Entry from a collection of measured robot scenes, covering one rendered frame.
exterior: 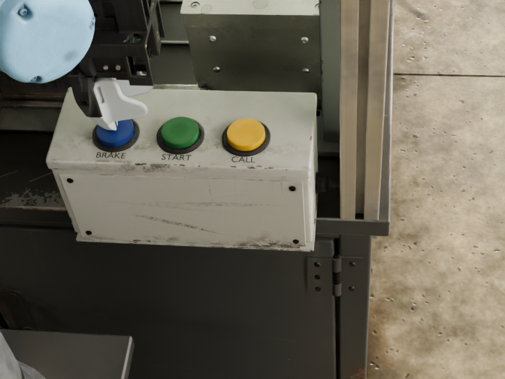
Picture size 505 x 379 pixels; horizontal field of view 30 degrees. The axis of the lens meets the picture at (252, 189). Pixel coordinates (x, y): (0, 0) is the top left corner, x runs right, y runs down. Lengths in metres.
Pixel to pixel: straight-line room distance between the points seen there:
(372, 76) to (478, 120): 1.32
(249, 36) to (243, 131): 0.20
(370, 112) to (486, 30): 1.51
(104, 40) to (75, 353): 0.35
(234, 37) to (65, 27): 0.53
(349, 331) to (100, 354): 0.44
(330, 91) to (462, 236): 0.98
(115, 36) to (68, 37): 0.24
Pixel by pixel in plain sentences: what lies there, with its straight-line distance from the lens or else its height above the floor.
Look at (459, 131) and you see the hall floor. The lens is 2.21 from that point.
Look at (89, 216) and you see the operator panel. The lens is 1.08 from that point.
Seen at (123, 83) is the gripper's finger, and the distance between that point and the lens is 0.98.
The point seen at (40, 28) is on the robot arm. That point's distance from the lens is 0.63.
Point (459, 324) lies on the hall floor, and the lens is 1.91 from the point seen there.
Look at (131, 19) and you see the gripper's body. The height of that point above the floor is 1.08.
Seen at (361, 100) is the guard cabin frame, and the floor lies 0.94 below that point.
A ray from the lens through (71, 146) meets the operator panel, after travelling 1.02.
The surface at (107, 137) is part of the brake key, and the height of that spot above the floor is 0.91.
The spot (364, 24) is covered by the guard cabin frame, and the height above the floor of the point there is 1.04.
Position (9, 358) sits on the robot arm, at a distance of 0.90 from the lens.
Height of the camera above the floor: 1.64
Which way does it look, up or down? 51 degrees down
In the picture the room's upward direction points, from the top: 7 degrees counter-clockwise
